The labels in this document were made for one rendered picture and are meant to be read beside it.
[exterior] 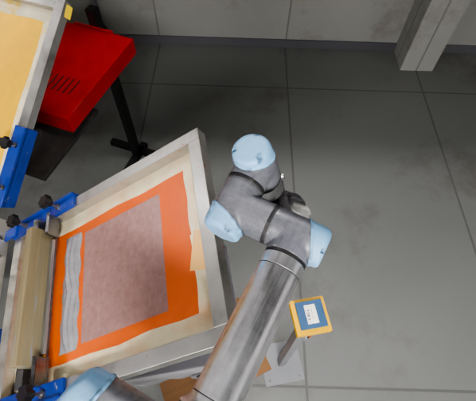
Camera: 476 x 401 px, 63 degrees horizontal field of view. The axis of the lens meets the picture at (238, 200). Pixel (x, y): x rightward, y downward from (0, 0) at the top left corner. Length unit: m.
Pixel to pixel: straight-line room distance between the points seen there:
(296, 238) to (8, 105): 1.33
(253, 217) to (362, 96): 3.07
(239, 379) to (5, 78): 1.46
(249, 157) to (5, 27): 1.33
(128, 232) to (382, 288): 1.89
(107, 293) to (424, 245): 2.26
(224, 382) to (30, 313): 0.77
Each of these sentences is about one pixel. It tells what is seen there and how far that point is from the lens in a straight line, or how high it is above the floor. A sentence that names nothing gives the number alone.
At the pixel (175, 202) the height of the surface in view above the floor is 1.46.
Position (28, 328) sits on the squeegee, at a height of 1.29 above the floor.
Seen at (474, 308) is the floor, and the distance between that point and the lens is 2.90.
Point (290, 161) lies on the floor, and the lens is 3.04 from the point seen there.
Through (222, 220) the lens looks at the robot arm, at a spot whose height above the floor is 1.78.
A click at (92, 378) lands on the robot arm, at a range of 0.64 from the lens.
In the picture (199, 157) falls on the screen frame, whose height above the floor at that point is 1.55.
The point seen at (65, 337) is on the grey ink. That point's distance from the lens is 1.23.
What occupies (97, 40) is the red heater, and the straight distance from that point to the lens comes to 2.27.
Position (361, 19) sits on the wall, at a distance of 4.01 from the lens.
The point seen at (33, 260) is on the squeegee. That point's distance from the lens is 1.31.
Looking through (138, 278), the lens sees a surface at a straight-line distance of 1.08.
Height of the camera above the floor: 2.37
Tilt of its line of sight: 58 degrees down
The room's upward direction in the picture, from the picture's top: 2 degrees clockwise
